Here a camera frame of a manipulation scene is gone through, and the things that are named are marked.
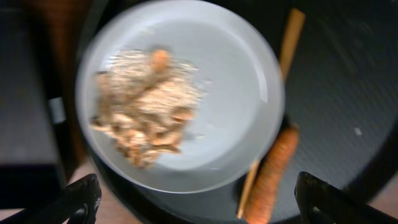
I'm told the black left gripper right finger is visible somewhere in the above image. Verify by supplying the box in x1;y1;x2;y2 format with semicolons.
295;172;397;224

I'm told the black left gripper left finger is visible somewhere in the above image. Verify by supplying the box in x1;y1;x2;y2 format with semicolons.
1;174;102;224

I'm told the orange carrot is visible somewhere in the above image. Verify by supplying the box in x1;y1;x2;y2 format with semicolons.
243;126;299;224

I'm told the grey plate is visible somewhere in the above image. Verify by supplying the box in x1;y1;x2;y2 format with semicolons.
75;1;285;194

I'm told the wooden chopstick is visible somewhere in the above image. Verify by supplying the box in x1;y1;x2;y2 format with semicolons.
237;9;305;219

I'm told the black rectangular tray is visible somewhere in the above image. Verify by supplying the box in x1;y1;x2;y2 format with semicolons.
1;2;65;209

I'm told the round black serving tray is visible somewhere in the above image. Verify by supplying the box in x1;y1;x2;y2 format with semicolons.
85;1;397;223

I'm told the peanut shells and rice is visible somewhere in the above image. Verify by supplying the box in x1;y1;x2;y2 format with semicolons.
91;49;202;169

